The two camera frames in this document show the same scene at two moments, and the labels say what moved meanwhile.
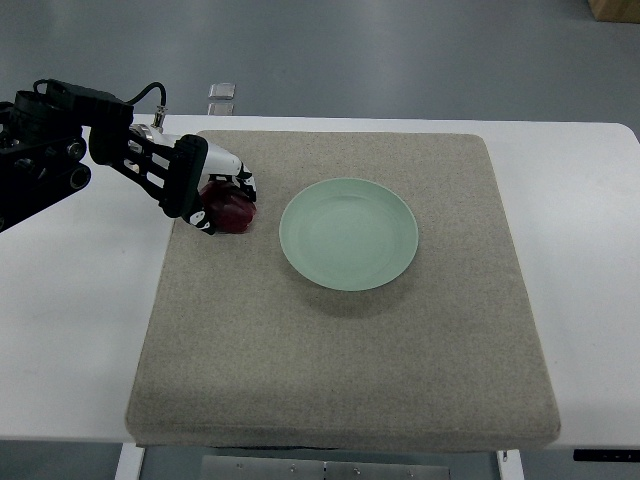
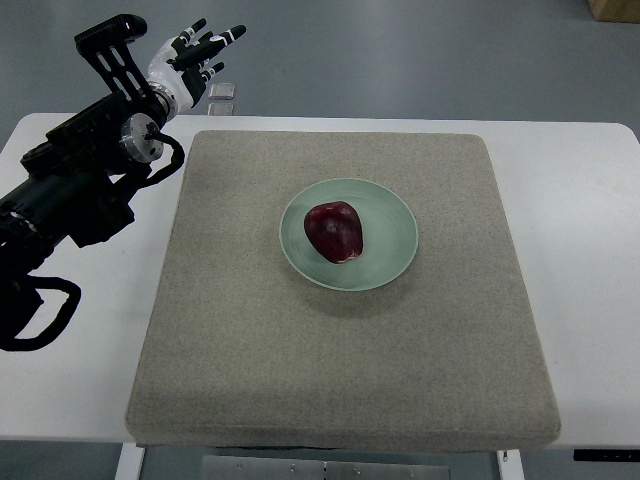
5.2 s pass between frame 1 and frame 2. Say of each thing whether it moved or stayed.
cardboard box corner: stayed
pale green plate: stayed
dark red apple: moved
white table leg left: stayed
